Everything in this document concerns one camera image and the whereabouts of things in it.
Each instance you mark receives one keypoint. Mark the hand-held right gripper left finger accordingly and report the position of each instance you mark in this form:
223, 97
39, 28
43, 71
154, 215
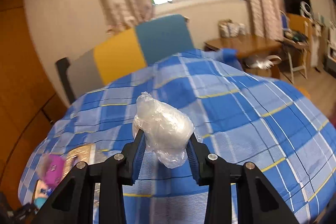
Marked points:
137, 158

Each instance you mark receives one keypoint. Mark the blue plaid bed sheet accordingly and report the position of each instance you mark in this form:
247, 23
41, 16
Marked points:
236, 113

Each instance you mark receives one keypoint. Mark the dark bag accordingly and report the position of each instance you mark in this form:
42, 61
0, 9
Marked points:
296, 37

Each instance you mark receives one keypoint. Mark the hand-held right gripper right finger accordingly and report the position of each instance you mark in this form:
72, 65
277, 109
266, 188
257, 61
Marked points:
193, 161

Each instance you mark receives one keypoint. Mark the white bundle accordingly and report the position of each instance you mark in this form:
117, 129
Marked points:
165, 129

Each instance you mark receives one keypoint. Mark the black headboard post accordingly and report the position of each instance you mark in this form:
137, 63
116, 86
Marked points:
64, 74

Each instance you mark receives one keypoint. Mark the wooden desk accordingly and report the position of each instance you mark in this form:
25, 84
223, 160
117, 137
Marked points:
249, 44

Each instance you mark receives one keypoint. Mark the teal and pink plush toy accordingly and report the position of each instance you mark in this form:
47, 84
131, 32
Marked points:
40, 202

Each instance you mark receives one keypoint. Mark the cluttered white shelf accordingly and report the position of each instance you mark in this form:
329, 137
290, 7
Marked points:
330, 53

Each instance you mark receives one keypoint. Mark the wooden wardrobe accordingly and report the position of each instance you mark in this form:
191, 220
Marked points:
18, 69

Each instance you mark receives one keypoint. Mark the grey yellow blue headboard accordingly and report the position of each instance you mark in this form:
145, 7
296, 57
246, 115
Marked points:
118, 53

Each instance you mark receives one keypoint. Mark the white storage containers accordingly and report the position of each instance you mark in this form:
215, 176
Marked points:
231, 29

